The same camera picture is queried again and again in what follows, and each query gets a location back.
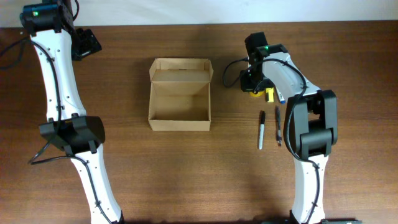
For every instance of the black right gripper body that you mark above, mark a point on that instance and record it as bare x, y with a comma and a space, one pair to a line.
254, 81

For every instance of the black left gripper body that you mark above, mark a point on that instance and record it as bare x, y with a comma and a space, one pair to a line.
84, 44

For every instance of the yellow tape roll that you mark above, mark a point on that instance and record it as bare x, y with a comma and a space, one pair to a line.
256, 93

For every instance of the yellow highlighter marker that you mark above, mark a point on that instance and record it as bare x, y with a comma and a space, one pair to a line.
270, 95

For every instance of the blue whiteboard marker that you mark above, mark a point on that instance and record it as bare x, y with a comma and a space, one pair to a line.
280, 97

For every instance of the grey black permanent marker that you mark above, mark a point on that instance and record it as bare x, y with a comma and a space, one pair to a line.
261, 130

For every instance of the black ballpoint pen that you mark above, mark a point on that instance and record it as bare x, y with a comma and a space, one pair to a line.
278, 132

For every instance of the brown cardboard box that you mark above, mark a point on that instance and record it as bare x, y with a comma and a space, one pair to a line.
180, 94

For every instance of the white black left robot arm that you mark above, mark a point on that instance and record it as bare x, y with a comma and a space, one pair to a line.
80, 137

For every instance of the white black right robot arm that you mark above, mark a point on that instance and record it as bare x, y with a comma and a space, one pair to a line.
310, 126

